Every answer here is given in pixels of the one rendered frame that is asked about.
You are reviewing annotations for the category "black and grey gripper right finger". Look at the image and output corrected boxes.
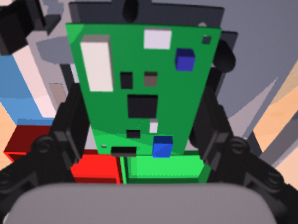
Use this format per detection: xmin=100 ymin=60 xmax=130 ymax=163
xmin=193 ymin=85 xmax=298 ymax=224

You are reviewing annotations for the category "red open bin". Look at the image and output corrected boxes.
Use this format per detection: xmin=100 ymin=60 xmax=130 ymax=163
xmin=3 ymin=125 xmax=123 ymax=184

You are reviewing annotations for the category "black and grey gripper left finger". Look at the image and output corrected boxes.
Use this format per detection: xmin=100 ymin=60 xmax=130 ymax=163
xmin=0 ymin=83 xmax=90 ymax=224

